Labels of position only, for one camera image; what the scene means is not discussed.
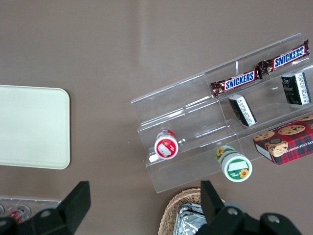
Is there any light wicker basket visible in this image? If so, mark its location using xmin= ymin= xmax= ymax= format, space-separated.
xmin=158 ymin=188 xmax=226 ymax=235

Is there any clear acrylic bottle rack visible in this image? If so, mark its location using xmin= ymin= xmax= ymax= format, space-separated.
xmin=0 ymin=195 xmax=62 ymax=222

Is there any green lidded yogurt cup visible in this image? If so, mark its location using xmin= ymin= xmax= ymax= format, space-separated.
xmin=215 ymin=145 xmax=253 ymax=183

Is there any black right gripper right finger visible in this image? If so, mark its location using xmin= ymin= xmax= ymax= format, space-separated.
xmin=198 ymin=180 xmax=260 ymax=235

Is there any red cola bottle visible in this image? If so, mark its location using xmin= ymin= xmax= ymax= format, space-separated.
xmin=9 ymin=205 xmax=32 ymax=224

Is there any stack of foil trays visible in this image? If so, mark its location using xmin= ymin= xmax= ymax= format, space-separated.
xmin=173 ymin=202 xmax=208 ymax=235

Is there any red lidded yogurt cup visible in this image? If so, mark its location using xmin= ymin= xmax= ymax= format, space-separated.
xmin=154 ymin=129 xmax=179 ymax=160

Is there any cream plastic tray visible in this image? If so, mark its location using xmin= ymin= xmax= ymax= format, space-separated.
xmin=0 ymin=85 xmax=71 ymax=170

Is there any clear acrylic stepped shelf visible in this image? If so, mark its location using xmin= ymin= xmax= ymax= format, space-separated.
xmin=131 ymin=32 xmax=313 ymax=194

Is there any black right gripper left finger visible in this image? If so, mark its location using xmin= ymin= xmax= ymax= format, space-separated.
xmin=26 ymin=181 xmax=91 ymax=235

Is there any small black white box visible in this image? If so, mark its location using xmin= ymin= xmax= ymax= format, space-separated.
xmin=281 ymin=71 xmax=312 ymax=106
xmin=228 ymin=94 xmax=258 ymax=127

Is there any red tartan cookie box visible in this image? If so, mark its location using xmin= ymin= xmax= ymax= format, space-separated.
xmin=252 ymin=114 xmax=313 ymax=166

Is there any Snickers chocolate bar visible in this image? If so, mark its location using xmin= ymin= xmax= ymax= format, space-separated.
xmin=210 ymin=69 xmax=264 ymax=98
xmin=257 ymin=39 xmax=310 ymax=75

